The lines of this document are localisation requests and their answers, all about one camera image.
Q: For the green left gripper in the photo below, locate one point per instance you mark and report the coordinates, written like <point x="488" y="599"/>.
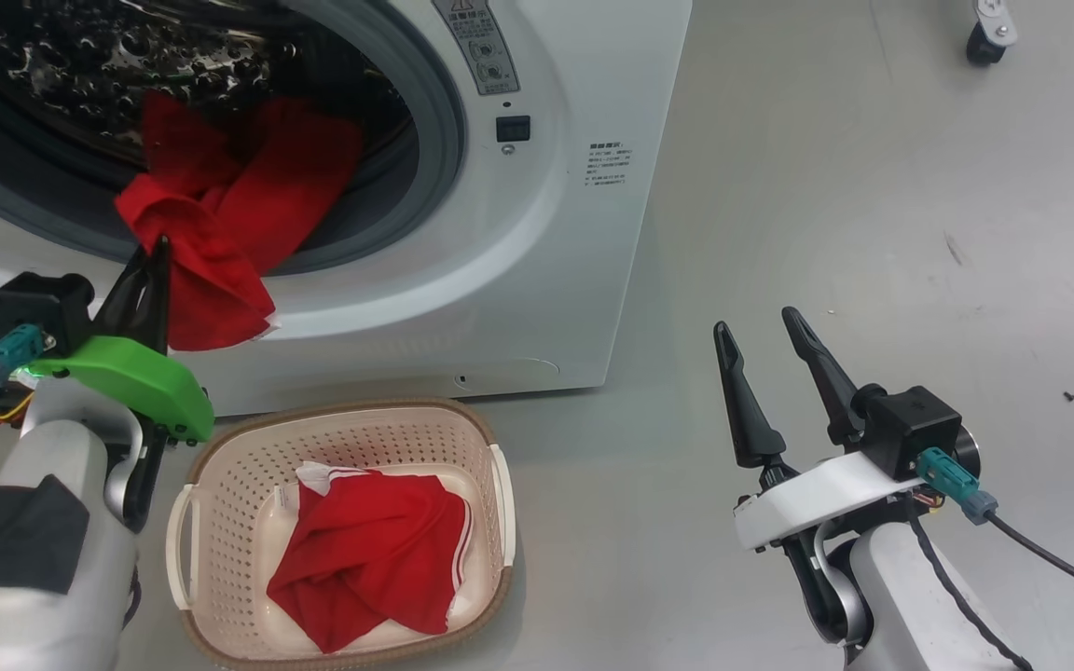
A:
<point x="145" y="377"/>

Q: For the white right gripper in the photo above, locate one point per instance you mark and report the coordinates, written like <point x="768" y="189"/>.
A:
<point x="817" y="499"/>

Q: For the plain red garment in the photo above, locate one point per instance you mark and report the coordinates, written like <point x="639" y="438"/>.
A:
<point x="248" y="205"/>

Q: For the red jersey with white stripes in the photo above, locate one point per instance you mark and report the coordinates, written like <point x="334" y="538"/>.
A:
<point x="369" y="550"/>

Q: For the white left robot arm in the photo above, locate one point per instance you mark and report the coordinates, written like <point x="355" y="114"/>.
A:
<point x="34" y="559"/>

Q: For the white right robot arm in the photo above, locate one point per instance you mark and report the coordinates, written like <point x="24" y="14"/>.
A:
<point x="901" y="606"/>

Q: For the cream perforated laundry basket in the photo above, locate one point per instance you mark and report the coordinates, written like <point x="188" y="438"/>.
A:
<point x="220" y="494"/>

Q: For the white front-load washing machine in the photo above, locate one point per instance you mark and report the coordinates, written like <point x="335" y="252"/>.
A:
<point x="546" y="261"/>

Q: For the metal partition caster leg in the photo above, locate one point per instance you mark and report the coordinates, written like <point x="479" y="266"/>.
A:
<point x="989" y="33"/>

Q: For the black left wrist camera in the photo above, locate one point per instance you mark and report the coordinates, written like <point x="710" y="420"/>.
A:
<point x="38" y="303"/>

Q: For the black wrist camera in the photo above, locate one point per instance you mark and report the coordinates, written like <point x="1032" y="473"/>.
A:
<point x="905" y="424"/>
<point x="38" y="303"/>

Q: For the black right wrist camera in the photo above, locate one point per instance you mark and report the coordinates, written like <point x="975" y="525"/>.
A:
<point x="905" y="424"/>

